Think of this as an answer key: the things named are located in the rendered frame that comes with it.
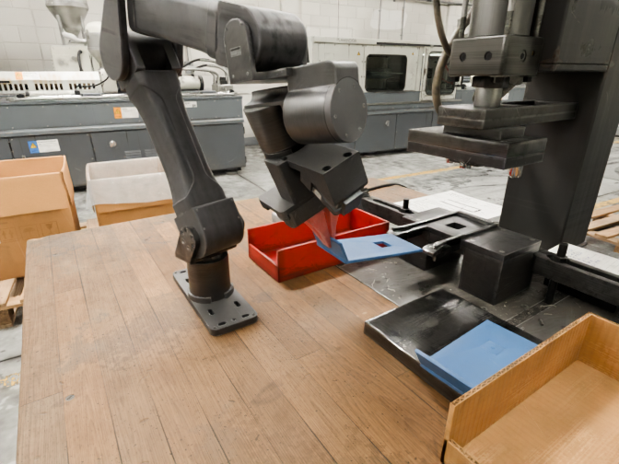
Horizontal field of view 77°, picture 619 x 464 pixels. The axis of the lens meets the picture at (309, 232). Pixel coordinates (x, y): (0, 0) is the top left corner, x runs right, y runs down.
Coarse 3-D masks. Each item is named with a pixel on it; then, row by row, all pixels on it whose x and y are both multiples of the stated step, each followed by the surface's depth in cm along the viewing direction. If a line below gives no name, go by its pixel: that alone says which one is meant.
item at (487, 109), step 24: (480, 96) 57; (456, 120) 57; (480, 120) 54; (504, 120) 56; (528, 120) 59; (552, 120) 63; (408, 144) 67; (432, 144) 62; (456, 144) 59; (480, 144) 55; (504, 144) 52; (528, 144) 55; (504, 168) 53
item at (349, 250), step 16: (320, 240) 53; (336, 240) 49; (352, 240) 57; (368, 240) 58; (384, 240) 58; (400, 240) 59; (336, 256) 51; (352, 256) 51; (368, 256) 52; (384, 256) 53
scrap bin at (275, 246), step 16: (272, 224) 75; (304, 224) 79; (352, 224) 86; (368, 224) 81; (384, 224) 75; (256, 240) 74; (272, 240) 76; (288, 240) 78; (304, 240) 80; (256, 256) 71; (272, 256) 74; (288, 256) 65; (304, 256) 67; (320, 256) 69; (272, 272) 67; (288, 272) 66; (304, 272) 68
